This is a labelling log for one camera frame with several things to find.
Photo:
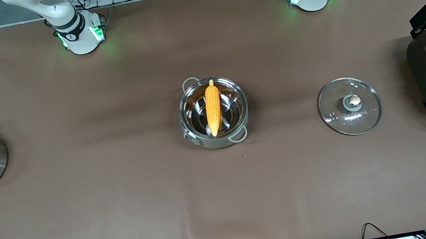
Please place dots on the yellow corn cob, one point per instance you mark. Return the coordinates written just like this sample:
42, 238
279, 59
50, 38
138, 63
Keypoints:
213, 108

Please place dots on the glass pot lid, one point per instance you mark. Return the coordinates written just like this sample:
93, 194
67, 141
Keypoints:
341, 114

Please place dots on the brown table mat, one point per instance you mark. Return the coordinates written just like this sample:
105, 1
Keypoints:
228, 204

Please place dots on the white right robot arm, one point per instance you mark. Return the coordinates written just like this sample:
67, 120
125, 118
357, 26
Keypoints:
75, 34

